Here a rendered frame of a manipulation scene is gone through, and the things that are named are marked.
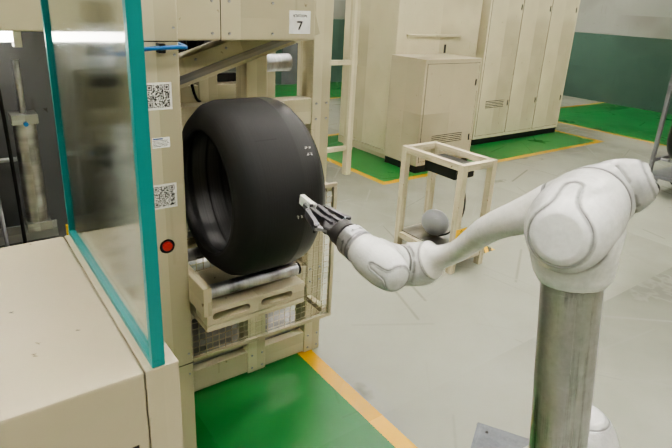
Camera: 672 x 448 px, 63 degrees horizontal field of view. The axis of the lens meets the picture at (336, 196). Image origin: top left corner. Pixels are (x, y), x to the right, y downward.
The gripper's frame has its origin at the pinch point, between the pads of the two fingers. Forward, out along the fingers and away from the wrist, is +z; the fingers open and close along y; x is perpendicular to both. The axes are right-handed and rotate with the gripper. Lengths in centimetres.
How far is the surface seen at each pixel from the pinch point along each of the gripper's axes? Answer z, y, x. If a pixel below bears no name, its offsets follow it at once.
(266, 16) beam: 57, -14, -42
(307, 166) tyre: 7.6, -3.7, -8.2
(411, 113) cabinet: 296, -339, 101
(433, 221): 117, -201, 112
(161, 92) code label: 28, 33, -27
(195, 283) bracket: 14.0, 28.0, 29.5
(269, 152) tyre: 11.4, 7.6, -12.6
